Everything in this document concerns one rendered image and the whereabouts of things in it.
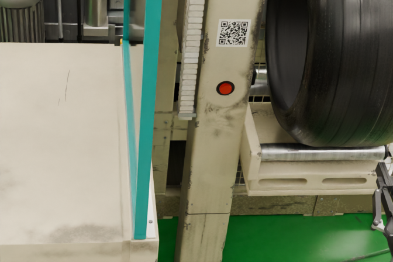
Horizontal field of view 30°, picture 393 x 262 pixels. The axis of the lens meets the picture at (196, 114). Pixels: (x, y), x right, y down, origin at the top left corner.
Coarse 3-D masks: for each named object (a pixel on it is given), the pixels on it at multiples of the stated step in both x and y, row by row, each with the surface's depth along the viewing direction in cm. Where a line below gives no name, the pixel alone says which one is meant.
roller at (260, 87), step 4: (256, 80) 208; (260, 80) 208; (264, 80) 208; (256, 84) 207; (260, 84) 207; (264, 84) 207; (252, 88) 207; (256, 88) 207; (260, 88) 207; (264, 88) 207; (252, 92) 207; (256, 92) 208; (260, 92) 208; (264, 92) 208; (268, 92) 208
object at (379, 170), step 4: (380, 164) 167; (376, 168) 169; (380, 168) 166; (376, 172) 169; (380, 172) 166; (384, 172) 165; (380, 176) 166; (384, 176) 164; (384, 180) 164; (388, 184) 163; (388, 188) 163
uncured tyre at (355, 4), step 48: (288, 0) 207; (336, 0) 154; (384, 0) 155; (288, 48) 209; (336, 48) 155; (384, 48) 155; (288, 96) 203; (336, 96) 159; (384, 96) 160; (336, 144) 176; (384, 144) 178
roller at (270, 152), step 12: (264, 144) 186; (276, 144) 186; (288, 144) 187; (300, 144) 187; (264, 156) 185; (276, 156) 185; (288, 156) 186; (300, 156) 186; (312, 156) 187; (324, 156) 187; (336, 156) 188; (348, 156) 188; (360, 156) 189; (372, 156) 189; (384, 156) 190
